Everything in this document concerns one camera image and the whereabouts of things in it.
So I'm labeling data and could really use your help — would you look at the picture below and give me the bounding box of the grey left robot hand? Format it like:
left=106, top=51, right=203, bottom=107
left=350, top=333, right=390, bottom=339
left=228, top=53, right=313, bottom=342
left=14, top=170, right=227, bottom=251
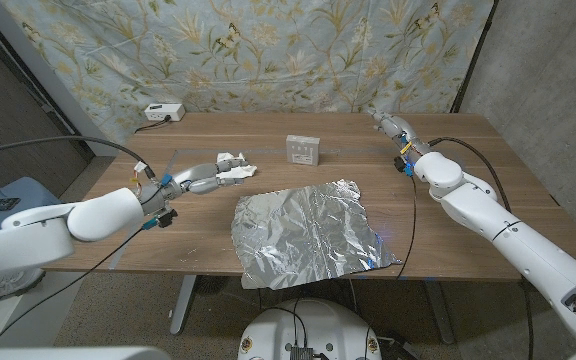
left=160, top=152, right=250, bottom=201

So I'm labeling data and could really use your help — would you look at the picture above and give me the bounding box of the crinkled aluminum foil sheet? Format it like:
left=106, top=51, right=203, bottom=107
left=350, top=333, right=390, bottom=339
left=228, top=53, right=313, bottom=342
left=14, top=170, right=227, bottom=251
left=230, top=179, right=403, bottom=291

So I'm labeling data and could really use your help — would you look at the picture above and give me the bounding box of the crumpled white napkin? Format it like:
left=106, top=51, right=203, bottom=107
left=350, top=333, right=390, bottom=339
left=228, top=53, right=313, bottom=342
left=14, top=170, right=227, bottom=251
left=216, top=151, right=259, bottom=182

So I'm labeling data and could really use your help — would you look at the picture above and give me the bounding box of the white power strip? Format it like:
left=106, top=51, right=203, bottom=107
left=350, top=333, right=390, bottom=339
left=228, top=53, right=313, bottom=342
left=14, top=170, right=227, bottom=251
left=143, top=103, right=187, bottom=123

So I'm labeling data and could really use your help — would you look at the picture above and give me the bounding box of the small grey box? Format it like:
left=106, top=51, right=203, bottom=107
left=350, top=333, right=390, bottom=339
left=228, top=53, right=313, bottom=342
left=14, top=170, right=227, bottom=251
left=285, top=134, right=321, bottom=167

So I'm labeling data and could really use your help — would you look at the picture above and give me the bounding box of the black round object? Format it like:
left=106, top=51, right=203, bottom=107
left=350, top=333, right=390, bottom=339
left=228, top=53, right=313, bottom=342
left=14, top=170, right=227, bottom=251
left=195, top=274, right=229, bottom=296

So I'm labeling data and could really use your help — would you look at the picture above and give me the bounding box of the grey metal table leg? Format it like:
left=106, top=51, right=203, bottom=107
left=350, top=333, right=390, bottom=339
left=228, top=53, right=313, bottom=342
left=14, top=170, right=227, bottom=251
left=169, top=274, right=197, bottom=335
left=422, top=279, right=457, bottom=345

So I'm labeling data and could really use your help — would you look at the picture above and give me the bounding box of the floral printed backdrop cloth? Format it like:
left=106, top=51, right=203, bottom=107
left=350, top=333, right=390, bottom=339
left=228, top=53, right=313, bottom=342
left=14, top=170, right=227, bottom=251
left=0, top=0, right=497, bottom=149

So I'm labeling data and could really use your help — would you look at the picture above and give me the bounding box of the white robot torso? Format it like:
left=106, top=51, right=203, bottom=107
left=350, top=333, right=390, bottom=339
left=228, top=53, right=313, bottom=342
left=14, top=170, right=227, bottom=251
left=237, top=298, right=383, bottom=360

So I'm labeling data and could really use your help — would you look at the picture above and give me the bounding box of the grey white sneaker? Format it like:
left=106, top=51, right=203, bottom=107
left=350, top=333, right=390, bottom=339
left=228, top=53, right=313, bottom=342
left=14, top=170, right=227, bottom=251
left=0, top=267, right=47, bottom=307

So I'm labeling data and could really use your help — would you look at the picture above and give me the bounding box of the black backdrop stand pole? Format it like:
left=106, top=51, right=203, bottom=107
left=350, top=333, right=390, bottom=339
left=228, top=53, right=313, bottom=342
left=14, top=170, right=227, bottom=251
left=449, top=0, right=499, bottom=114

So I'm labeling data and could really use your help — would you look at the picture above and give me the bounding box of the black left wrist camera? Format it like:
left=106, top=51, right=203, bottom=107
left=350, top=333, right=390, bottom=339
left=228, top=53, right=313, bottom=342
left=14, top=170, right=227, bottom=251
left=155, top=208, right=179, bottom=230

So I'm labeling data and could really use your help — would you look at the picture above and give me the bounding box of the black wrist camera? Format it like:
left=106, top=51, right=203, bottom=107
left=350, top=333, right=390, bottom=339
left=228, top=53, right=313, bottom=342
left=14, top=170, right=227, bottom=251
left=155, top=208, right=179, bottom=230
left=394, top=155, right=415, bottom=177

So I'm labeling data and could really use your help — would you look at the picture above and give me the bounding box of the black power strip cord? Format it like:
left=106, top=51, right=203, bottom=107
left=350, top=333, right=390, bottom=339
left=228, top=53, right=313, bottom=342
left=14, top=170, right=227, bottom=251
left=134, top=115, right=173, bottom=134

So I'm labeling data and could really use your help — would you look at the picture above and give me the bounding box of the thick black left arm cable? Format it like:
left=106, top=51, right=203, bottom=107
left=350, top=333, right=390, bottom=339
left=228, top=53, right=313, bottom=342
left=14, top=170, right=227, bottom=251
left=0, top=134, right=157, bottom=181

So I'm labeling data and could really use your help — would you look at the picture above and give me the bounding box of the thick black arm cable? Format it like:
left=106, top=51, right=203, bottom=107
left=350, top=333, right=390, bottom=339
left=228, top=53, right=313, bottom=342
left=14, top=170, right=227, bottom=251
left=0, top=134, right=157, bottom=181
left=427, top=136, right=534, bottom=360

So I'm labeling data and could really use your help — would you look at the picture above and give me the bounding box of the thin black left wrist cable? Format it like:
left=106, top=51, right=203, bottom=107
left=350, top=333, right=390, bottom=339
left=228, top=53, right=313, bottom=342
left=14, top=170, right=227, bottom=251
left=0, top=227, right=145, bottom=350

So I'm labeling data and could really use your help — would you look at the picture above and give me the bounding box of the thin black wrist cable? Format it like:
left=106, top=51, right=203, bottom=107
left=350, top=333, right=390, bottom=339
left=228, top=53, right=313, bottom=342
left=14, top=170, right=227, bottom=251
left=395, top=172, right=418, bottom=281
left=0, top=227, right=145, bottom=350

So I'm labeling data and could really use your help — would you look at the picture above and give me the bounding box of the grey door frame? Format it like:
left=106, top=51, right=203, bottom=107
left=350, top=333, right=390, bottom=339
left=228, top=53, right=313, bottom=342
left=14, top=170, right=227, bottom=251
left=0, top=0, right=121, bottom=157

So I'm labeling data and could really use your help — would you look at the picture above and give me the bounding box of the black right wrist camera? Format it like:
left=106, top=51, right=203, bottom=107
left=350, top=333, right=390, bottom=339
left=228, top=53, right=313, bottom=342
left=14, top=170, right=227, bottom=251
left=394, top=155, right=415, bottom=177

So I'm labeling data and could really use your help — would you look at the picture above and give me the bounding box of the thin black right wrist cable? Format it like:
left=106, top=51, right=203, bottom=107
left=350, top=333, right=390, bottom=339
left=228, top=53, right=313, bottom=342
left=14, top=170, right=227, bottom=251
left=395, top=172, right=418, bottom=281

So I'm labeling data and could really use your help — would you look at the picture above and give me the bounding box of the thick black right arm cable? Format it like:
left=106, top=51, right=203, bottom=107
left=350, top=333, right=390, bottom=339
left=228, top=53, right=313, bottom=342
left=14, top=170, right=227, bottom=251
left=427, top=136, right=534, bottom=360

